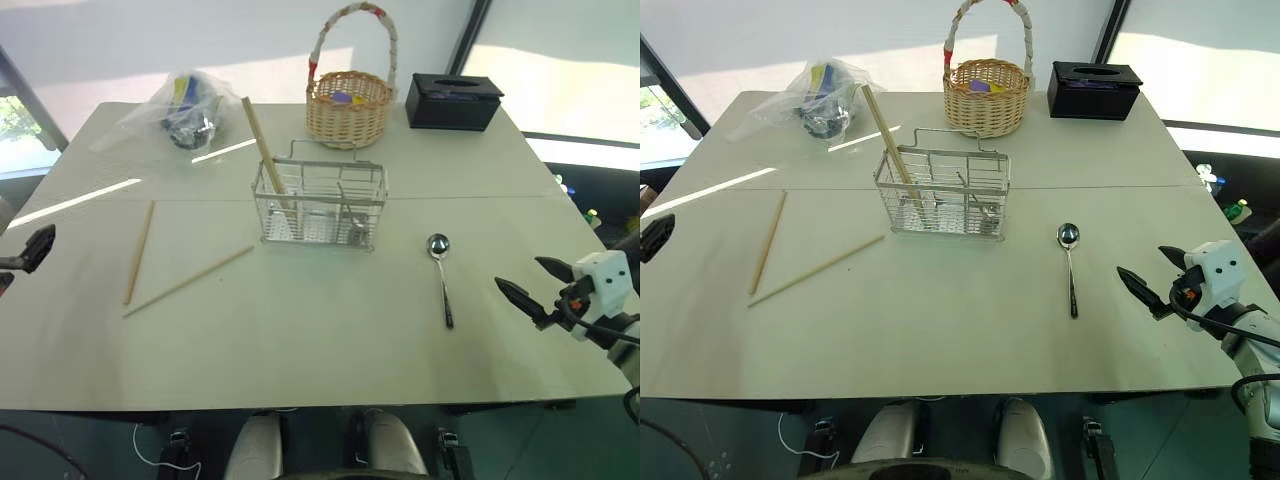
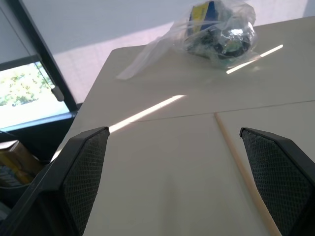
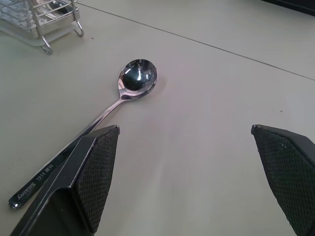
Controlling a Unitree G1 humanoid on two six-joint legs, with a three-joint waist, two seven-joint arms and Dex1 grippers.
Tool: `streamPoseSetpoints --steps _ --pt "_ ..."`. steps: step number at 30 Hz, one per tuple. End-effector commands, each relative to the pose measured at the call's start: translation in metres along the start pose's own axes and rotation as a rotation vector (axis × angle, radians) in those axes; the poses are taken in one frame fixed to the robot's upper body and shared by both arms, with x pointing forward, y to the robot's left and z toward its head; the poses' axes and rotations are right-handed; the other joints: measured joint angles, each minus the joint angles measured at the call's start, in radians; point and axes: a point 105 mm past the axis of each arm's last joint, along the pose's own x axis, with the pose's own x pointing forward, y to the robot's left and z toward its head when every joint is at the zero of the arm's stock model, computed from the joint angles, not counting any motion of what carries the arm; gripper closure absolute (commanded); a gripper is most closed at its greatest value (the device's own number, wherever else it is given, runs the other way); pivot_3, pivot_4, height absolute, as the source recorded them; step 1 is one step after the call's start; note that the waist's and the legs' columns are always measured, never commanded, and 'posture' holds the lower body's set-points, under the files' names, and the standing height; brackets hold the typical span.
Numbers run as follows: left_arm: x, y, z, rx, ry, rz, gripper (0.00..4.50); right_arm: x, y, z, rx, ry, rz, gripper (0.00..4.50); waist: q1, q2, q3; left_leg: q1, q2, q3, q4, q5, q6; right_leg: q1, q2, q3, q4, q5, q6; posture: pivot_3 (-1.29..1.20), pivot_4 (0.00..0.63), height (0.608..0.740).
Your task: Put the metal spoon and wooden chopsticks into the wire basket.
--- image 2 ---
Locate blue and yellow box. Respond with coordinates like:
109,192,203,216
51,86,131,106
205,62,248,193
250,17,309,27
187,0,222,37

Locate white blind cord pull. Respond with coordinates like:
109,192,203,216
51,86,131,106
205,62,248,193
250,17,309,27
51,86,65,102

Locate beige wooden chopstick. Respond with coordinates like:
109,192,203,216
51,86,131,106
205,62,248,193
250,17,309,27
214,113,283,236

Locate black window frame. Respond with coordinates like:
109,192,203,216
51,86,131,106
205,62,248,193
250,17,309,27
0,0,83,158

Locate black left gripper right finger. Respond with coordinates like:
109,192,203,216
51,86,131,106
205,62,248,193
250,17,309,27
239,127,315,236

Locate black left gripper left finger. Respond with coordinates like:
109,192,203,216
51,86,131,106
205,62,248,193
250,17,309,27
0,126,110,236

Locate shiny foil packet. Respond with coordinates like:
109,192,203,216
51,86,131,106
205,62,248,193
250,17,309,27
216,22,255,56

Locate yellow cardboard box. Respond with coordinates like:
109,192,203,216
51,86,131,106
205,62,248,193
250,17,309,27
0,140,45,185

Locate clear plastic bag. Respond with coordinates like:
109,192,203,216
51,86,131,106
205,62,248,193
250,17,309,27
116,0,261,81

